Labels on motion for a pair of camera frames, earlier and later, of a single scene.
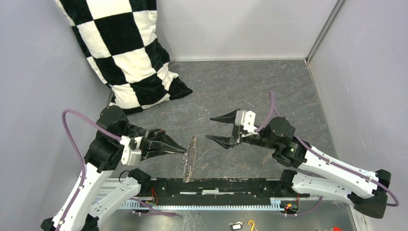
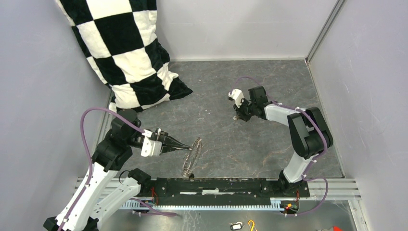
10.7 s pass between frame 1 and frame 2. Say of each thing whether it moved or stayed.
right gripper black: moved
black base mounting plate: stayed
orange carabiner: stayed
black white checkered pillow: stayed
